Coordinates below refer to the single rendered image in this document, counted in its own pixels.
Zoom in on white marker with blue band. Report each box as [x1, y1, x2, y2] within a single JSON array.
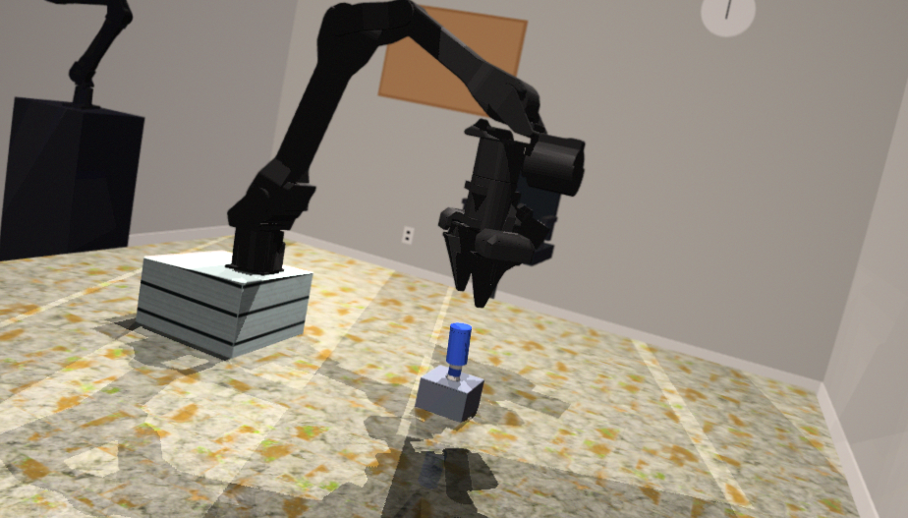
[[447, 365, 463, 380]]

